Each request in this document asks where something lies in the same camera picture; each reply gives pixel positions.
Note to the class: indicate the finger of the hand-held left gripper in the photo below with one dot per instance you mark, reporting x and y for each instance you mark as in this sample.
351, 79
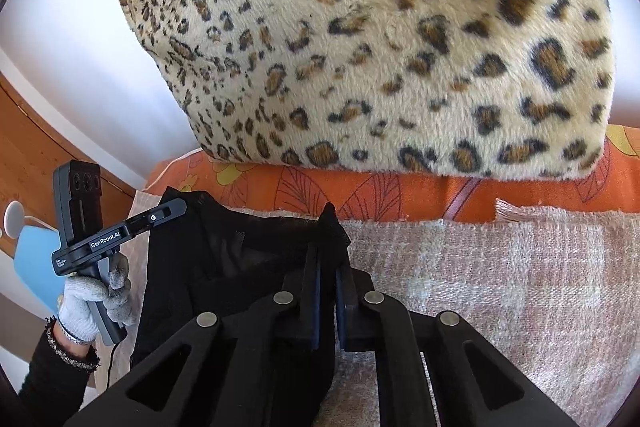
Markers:
152, 217

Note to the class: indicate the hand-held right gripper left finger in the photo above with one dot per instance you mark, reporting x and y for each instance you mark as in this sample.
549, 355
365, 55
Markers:
315, 307

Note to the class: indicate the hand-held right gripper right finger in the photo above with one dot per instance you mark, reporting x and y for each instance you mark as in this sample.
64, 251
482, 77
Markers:
342, 307

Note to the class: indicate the black t-shirt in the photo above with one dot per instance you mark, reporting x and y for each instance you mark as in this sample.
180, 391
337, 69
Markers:
225, 247

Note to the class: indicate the person's left forearm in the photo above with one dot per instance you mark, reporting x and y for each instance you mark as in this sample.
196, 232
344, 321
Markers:
50, 387

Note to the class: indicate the person's left hand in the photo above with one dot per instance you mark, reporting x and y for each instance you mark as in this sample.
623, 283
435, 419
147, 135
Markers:
80, 314

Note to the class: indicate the blue chair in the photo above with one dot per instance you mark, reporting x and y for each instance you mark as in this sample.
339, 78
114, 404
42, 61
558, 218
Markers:
37, 264

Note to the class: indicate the wooden door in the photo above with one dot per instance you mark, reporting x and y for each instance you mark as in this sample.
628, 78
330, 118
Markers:
45, 147

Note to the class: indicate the orange patterned bedsheet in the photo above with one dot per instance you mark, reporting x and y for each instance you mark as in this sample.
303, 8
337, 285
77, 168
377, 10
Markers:
350, 192

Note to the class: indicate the pink checked blanket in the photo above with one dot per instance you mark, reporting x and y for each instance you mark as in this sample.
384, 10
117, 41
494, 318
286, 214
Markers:
500, 282

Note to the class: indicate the leopard print cushion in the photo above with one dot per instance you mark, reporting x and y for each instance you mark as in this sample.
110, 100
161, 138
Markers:
375, 32

